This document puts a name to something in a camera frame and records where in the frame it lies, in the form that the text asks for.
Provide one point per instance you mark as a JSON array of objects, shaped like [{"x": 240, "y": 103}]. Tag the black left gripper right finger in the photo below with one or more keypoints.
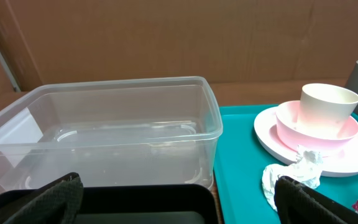
[{"x": 297, "y": 203}]

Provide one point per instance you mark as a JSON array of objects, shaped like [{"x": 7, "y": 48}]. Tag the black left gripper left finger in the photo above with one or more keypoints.
[{"x": 56, "y": 202}]

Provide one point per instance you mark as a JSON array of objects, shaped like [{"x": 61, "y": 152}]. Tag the white napkin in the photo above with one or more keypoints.
[{"x": 306, "y": 169}]

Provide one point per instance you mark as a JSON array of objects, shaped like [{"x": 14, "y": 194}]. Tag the cream plastic cup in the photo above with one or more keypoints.
[{"x": 324, "y": 109}]

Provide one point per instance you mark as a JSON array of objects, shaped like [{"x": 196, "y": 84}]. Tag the teal serving tray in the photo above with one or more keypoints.
[{"x": 239, "y": 163}]

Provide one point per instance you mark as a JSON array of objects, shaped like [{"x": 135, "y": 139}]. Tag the pink plate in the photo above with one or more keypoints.
[{"x": 344, "y": 164}]

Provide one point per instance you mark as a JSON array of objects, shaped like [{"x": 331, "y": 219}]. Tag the pink bowl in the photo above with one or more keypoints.
[{"x": 325, "y": 140}]

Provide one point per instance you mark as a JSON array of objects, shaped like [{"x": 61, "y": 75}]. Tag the clear plastic bin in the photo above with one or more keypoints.
[{"x": 112, "y": 133}]

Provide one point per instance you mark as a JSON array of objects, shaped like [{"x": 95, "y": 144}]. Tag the cardboard backdrop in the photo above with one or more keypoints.
[{"x": 62, "y": 41}]

